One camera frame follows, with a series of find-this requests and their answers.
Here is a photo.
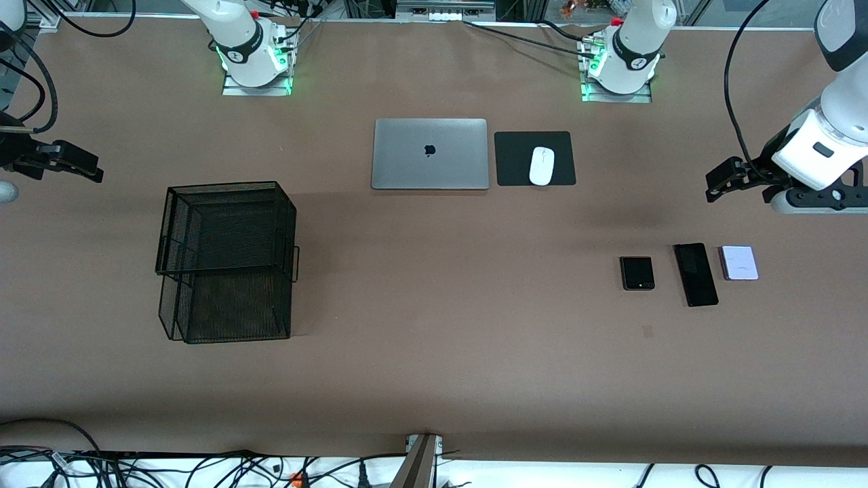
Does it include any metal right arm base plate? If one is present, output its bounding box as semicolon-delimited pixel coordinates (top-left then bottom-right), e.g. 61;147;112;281
222;68;294;97

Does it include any long black phone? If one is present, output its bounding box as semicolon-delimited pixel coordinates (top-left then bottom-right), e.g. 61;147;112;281
673;243;719;308

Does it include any small black flip phone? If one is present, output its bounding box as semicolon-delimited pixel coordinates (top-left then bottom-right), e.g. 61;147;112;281
620;256;656;291

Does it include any long black table cable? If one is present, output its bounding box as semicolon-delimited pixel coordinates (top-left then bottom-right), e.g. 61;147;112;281
463;20;585;54

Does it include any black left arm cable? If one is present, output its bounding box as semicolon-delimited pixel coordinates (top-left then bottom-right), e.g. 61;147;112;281
723;0;774;170

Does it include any black base cable tangle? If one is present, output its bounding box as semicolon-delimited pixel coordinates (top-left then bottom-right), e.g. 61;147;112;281
268;0;328;43

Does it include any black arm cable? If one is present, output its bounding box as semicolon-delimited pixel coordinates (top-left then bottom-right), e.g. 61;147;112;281
723;0;774;170
0;0;136;134

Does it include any aluminium profile post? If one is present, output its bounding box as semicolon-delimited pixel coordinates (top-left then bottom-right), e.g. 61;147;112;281
390;434;445;488

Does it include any silver closed laptop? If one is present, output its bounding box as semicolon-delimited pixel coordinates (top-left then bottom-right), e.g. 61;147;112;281
371;119;490;191

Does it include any lavender flip phone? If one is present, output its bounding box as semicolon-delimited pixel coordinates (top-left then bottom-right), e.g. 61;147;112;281
718;245;760;281

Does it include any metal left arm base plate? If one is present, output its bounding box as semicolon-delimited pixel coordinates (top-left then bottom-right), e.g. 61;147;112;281
580;76;653;104

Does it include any white computer mouse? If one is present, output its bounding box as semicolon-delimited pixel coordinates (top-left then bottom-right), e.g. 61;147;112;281
529;146;556;186

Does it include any black arched floor cable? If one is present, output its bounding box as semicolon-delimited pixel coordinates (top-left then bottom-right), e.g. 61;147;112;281
0;418;102;455

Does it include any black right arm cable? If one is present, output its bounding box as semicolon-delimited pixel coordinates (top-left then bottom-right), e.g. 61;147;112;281
0;0;136;134

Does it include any short black table cable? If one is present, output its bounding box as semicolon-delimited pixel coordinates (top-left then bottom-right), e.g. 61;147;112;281
539;20;601;43

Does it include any black mesh two-tier basket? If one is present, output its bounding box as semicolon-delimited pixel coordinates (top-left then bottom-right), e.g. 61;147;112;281
155;180;300;344

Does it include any aluminium frame rail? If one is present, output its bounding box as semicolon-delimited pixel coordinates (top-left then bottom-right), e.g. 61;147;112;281
0;7;63;32

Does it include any white grey power strip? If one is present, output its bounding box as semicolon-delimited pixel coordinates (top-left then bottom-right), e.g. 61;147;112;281
397;0;496;22

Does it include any black mouse pad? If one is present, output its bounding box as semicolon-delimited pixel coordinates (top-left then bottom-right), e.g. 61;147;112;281
494;131;577;187

